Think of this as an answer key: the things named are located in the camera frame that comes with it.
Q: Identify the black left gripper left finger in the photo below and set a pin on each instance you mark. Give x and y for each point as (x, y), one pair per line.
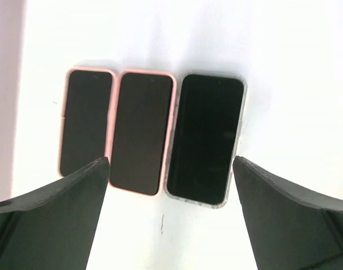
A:
(53, 227)

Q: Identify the pink cased smartphone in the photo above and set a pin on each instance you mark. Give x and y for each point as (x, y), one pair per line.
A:
(142, 114)
(85, 133)

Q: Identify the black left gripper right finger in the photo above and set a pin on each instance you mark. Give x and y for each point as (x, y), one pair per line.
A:
(289, 226)

